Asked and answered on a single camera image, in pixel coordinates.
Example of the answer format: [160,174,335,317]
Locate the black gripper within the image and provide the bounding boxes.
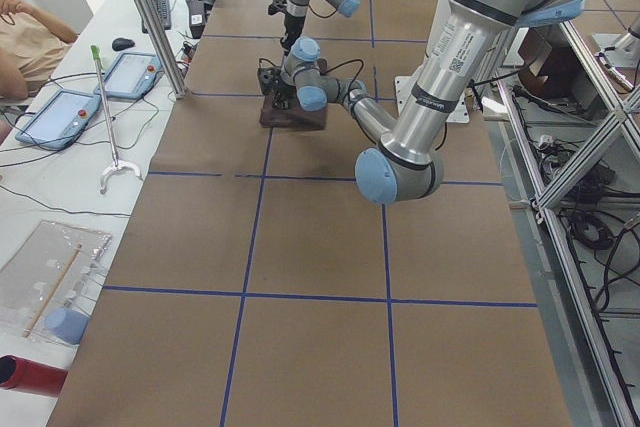
[280,14,305,65]
[272,81,295,111]

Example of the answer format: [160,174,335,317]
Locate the brown t-shirt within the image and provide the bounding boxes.
[257,63,328,130]

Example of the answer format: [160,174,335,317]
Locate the blue tape line crosswise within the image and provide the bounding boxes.
[368,0,400,427]

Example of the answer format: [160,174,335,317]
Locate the black keyboard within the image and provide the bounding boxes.
[152,0,172,30]

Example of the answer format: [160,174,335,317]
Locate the far blue teach pendant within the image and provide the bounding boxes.
[104,51,162,100]

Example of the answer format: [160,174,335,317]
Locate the blue teach pendant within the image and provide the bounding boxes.
[104,51,162,100]
[15,89,101,151]

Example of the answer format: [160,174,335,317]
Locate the black computer mouse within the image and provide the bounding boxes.
[111,37,135,52]

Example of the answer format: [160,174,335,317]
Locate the white reacher grabber stick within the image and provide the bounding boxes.
[90,45,142,195]

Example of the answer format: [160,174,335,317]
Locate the near blue teach pendant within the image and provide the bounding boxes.
[15,89,101,151]

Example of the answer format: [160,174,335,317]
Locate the person in beige shirt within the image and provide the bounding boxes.
[1,0,79,101]

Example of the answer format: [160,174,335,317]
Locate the blue tape line lengthwise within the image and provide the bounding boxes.
[102,285,538,309]

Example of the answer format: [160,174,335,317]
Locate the cardboard box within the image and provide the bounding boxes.
[518,28,580,99]

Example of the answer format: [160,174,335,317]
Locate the wooden stick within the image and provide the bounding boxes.
[22,244,82,338]

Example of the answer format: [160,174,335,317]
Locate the clear plastic bag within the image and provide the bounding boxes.
[1,221,112,345]

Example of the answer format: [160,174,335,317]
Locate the blue plastic cup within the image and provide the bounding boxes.
[45,307,89,345]

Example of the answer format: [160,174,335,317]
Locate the red cylinder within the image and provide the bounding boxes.
[1,355,68,397]

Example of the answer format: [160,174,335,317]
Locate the aluminium frame post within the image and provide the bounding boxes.
[133,0,187,99]

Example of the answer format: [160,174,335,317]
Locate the black cable bundle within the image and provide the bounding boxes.
[529,131,640,313]

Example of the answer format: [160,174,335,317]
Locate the aluminium frame rail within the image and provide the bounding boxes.
[483,22,639,426]

